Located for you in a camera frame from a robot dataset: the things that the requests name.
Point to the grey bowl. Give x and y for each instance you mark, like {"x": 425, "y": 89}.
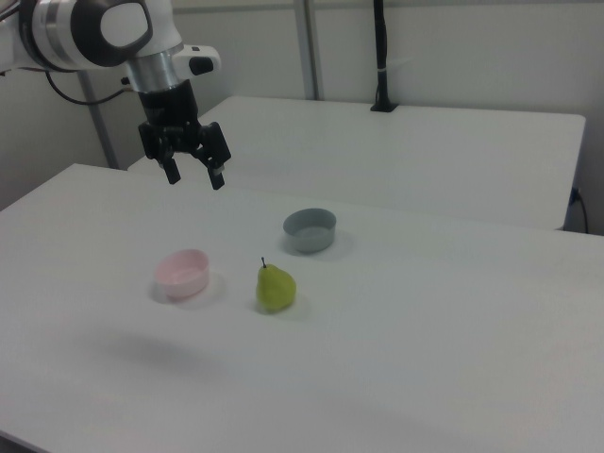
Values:
{"x": 309, "y": 243}

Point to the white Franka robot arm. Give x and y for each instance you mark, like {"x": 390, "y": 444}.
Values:
{"x": 52, "y": 28}

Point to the grey aluminium frame post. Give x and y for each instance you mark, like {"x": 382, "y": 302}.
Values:
{"x": 309, "y": 47}

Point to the pink bowl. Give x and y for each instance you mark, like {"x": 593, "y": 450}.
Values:
{"x": 181, "y": 284}

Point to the green ball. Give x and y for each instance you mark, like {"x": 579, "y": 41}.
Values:
{"x": 276, "y": 290}

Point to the black camera stand pole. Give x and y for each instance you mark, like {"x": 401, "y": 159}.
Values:
{"x": 381, "y": 47}

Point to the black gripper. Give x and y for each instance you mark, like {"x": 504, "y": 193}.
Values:
{"x": 170, "y": 108}

